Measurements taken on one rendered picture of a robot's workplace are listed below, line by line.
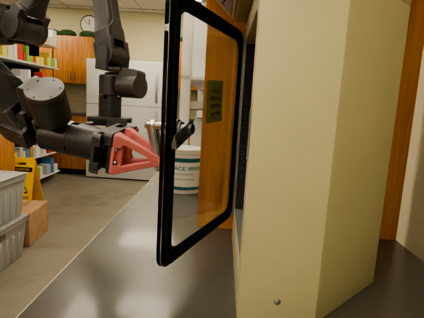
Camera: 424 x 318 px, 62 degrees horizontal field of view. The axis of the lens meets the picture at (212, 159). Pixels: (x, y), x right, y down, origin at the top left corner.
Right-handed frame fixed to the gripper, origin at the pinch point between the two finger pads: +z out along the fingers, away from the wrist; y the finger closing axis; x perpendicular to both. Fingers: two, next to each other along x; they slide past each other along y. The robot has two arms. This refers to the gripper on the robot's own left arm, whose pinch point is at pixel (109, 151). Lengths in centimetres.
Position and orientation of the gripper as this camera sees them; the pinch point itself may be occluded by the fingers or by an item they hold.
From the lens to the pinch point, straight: 98.3
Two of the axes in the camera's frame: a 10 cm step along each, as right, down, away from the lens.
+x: 0.3, -1.6, 9.9
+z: -0.6, 9.9, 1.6
